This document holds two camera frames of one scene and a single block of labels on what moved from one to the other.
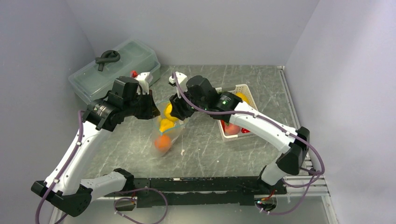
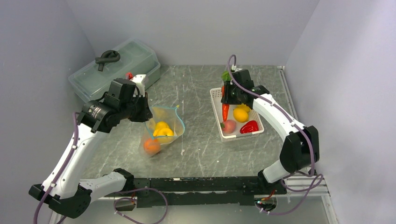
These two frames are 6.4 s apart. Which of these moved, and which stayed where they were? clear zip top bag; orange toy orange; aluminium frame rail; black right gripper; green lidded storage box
Moved: orange toy orange; clear zip top bag; black right gripper
Stayed: aluminium frame rail; green lidded storage box
